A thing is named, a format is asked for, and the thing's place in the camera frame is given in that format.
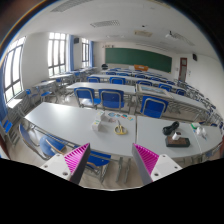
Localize far window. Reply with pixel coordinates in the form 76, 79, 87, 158
82, 38, 89, 68

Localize front right grey desk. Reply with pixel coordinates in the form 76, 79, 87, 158
136, 116, 222, 159

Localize green chalkboard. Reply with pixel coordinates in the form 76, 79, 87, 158
105, 48, 172, 73

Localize blue chair second row middle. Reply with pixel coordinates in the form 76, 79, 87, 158
99, 89, 124, 110

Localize blue chair second row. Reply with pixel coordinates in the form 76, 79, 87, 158
140, 96, 168, 118
74, 87, 101, 108
99, 89, 124, 110

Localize blue chair second row left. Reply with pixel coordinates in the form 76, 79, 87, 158
74, 87, 101, 108

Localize blue curtain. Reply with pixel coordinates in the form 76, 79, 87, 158
69, 35, 74, 71

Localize blue chair under desk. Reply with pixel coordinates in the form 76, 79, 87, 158
86, 151, 111, 182

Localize white plastic bag item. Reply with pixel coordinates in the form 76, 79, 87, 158
191, 122, 206, 137

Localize colourful cards on desk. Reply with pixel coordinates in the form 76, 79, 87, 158
108, 112, 134, 121

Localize blue chair second row right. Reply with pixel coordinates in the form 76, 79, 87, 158
140, 96, 168, 118

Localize yellow handled scissors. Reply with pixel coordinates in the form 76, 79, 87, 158
114, 121, 127, 135

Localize front left grey desk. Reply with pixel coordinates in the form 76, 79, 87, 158
25, 102, 136, 157

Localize coiled black cable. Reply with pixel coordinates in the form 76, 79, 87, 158
162, 120, 181, 136

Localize brown door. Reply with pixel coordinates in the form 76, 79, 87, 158
179, 58, 187, 82

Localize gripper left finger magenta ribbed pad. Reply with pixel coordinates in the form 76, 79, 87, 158
41, 143, 90, 185

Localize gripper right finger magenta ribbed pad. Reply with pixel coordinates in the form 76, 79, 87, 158
132, 144, 181, 185

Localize middle window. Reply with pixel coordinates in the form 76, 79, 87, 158
48, 32, 66, 77

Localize small white box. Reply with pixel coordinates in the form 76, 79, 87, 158
92, 120, 101, 131

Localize second row grey desk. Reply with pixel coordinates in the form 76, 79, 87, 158
66, 82, 136, 95

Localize white charger plug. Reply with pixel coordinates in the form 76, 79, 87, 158
172, 132, 181, 140

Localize left large window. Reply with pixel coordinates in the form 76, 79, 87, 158
3, 37, 26, 102

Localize blue chair front left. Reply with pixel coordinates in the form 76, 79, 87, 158
19, 124, 66, 160

